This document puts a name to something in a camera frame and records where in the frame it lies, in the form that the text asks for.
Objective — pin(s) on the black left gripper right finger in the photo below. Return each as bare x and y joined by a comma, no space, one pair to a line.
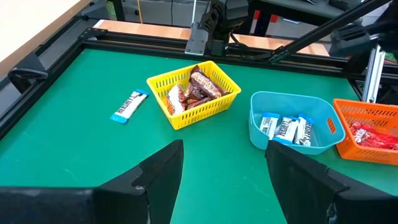
298,186

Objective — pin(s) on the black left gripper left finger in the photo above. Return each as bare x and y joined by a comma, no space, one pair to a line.
164,174

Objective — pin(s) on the white orange candy bar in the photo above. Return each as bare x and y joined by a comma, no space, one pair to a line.
175,99

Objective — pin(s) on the brown candy bar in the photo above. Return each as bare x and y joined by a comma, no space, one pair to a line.
199,103
206,84
194,93

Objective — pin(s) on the red Skittles candy bag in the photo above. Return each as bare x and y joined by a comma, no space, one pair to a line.
362,135
382,144

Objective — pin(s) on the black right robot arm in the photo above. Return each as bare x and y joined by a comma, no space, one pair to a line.
224,18

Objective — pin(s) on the light blue plastic bin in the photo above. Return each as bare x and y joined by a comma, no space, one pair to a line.
311,149

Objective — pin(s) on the silver aluminium extrusion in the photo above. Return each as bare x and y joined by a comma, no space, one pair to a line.
373,74

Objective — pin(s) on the yellow slotted plastic basket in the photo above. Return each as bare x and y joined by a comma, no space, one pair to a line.
192,119

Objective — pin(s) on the orange slotted plastic basket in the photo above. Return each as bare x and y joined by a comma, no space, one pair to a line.
357,155

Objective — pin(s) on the light wooden desk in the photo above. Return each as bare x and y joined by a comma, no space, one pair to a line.
31,25

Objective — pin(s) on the black frame clamp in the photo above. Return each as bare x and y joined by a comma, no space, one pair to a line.
28,73

